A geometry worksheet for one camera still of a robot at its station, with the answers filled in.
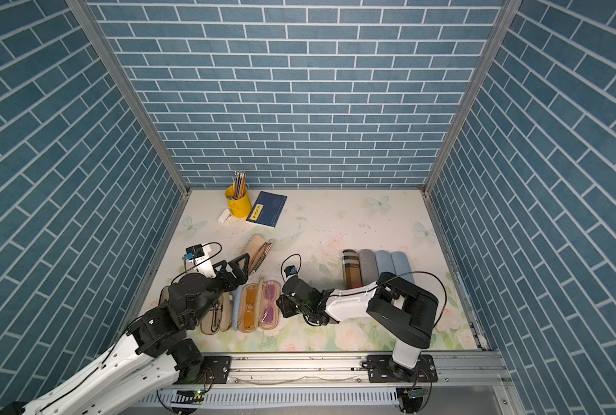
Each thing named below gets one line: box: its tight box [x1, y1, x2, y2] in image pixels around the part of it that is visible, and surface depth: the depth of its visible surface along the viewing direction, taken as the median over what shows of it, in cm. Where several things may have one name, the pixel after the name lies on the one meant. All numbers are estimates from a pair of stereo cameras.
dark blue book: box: [245, 191, 289, 229], surface depth 114 cm
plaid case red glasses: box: [341, 249, 363, 290], surface depth 93 cm
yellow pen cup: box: [224, 185, 252, 219], surface depth 108 cm
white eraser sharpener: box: [218, 208, 232, 224], surface depth 110 cm
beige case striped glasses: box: [240, 233, 273, 276], surface depth 101 cm
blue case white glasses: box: [390, 250, 415, 284], surface depth 96 cm
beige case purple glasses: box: [255, 276, 281, 331], surface depth 85 cm
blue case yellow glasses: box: [374, 249, 397, 277], surface depth 96 cm
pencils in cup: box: [233, 170, 246, 200], surface depth 107 cm
